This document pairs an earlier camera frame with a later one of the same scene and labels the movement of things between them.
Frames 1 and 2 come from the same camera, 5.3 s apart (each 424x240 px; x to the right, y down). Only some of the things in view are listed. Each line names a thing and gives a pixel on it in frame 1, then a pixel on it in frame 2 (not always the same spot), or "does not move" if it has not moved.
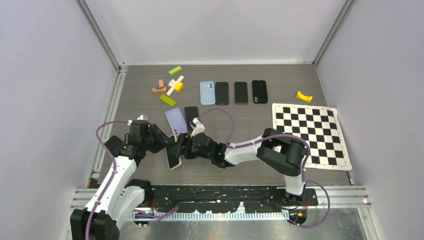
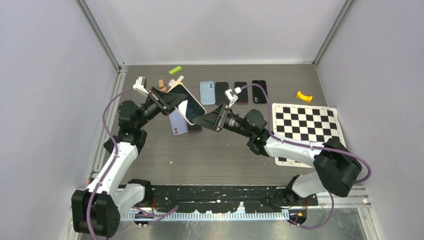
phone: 207,92 does not move
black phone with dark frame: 222,93 does not move
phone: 173,161 → 189,108
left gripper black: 163,141 → 165,102
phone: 176,121 does not move
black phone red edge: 241,92 does not move
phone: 259,92 does not move
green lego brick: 175,70 does not move
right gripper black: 185,139 → 212,121
